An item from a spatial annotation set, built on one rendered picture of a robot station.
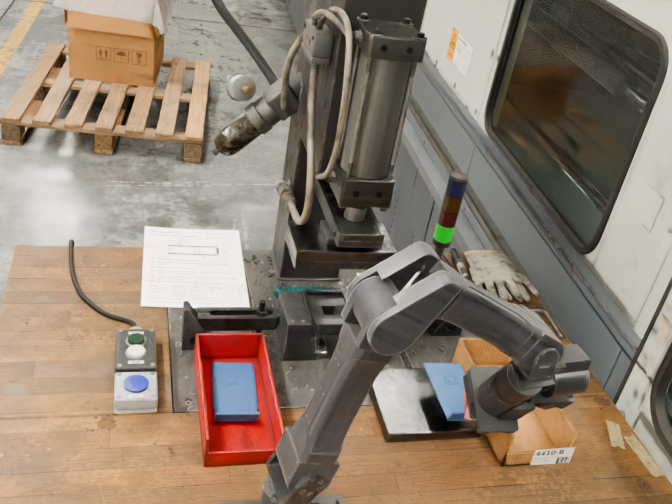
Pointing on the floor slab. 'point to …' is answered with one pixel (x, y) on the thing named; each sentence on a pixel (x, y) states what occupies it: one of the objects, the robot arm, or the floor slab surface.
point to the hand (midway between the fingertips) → (470, 415)
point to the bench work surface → (65, 302)
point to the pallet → (43, 110)
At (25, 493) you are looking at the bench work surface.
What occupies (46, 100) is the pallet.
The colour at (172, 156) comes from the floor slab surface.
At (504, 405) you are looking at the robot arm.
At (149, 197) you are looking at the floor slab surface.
